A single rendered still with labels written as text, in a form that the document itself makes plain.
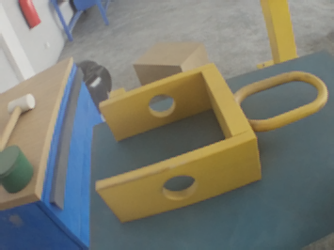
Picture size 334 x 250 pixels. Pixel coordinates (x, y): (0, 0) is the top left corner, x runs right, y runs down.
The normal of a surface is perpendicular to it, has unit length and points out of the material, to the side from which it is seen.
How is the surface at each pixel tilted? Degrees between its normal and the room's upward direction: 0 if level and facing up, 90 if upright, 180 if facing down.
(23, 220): 90
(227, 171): 90
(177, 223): 0
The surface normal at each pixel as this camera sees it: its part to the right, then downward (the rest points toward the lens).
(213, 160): 0.15, 0.59
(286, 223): -0.30, -0.74
